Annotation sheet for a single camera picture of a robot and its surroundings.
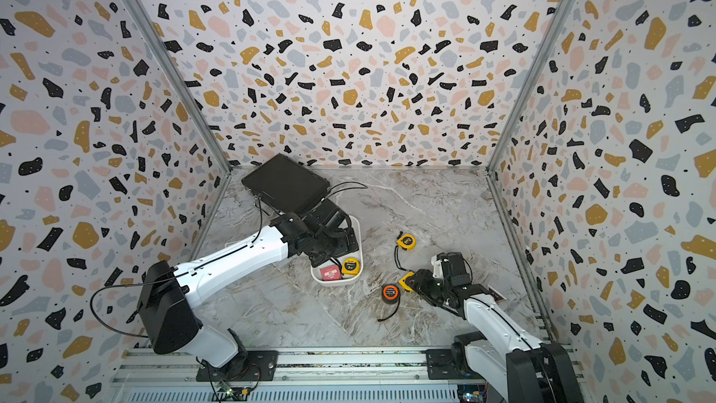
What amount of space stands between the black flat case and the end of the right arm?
1.70ft

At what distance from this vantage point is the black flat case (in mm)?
1056

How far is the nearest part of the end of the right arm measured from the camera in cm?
65
